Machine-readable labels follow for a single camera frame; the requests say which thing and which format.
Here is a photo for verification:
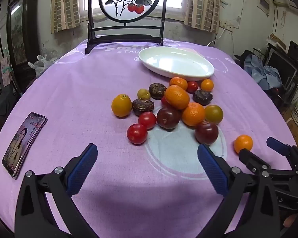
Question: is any small smooth orange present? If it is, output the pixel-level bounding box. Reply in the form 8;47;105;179
201;79;214;92
233;134;253;154

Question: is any white oval plate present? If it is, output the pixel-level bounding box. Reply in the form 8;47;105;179
138;47;215;81

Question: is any small yellow longan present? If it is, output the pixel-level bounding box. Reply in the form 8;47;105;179
137;89;151;100

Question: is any smartphone with lit screen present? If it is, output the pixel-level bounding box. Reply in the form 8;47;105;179
1;112;48;179

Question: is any white wall socket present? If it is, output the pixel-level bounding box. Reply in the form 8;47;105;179
219;21;234;32

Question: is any white plastic bag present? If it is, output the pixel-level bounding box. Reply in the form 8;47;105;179
28;55;55;78

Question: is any purple printed tablecloth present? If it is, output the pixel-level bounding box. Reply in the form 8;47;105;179
0;38;298;238

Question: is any red cherry tomato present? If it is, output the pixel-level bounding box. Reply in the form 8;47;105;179
161;95;173;108
186;81;198;94
138;111;157;130
127;123;148;145

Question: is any bumpy orange mandarin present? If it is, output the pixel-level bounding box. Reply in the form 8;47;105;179
169;77;188;91
164;85;190;110
181;102;205;127

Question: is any black equipment rack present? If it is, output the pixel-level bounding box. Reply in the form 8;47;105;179
264;40;298;95

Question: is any beige checked curtain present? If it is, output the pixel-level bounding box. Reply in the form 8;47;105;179
50;0;81;33
184;0;221;34

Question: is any white power cable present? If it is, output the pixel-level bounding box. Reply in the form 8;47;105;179
206;27;226;47

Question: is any dark wooden cabinet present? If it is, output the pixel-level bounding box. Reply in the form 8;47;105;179
6;0;41;97

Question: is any person's right hand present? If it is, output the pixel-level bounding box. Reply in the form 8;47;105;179
283;213;298;228

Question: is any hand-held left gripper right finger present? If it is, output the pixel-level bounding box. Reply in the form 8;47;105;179
196;143;281;238

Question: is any yellow-green round fruit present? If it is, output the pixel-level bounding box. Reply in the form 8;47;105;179
204;105;224;124

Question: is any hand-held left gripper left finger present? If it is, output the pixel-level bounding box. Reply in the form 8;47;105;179
14;143;100;238

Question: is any white wall box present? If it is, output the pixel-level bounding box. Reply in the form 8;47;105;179
257;0;271;18

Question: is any dark red plum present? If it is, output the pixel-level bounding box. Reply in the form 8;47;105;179
195;120;219;145
156;107;181;130

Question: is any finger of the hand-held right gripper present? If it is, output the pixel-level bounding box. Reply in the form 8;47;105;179
266;137;298;170
239;148;272;174

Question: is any blue cloth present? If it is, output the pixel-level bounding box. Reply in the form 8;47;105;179
245;54;283;91

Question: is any dark brown water chestnut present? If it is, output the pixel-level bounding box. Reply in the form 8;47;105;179
193;90;213;106
132;98;155;116
148;83;167;100

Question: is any black painted round screen stand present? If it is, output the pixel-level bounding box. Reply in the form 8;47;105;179
85;0;169;54

